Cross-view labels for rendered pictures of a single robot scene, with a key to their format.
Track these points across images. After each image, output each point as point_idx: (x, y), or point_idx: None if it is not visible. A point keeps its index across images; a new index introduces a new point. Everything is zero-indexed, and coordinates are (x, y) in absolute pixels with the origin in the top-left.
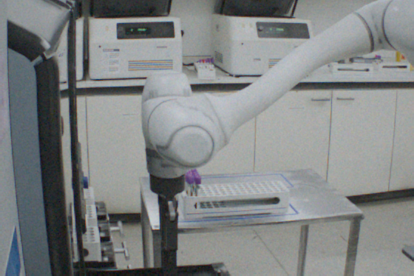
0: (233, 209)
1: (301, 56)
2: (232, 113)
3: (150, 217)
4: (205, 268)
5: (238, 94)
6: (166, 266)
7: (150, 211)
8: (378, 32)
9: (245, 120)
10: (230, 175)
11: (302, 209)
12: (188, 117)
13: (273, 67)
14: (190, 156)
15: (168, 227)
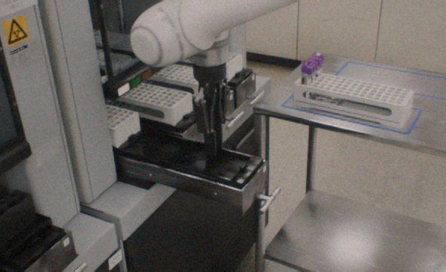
0: (339, 107)
1: None
2: (200, 20)
3: (266, 95)
4: (246, 159)
5: (215, 1)
6: (206, 146)
7: (274, 89)
8: None
9: (218, 29)
10: (403, 69)
11: (420, 131)
12: (145, 18)
13: None
14: (142, 55)
15: (196, 111)
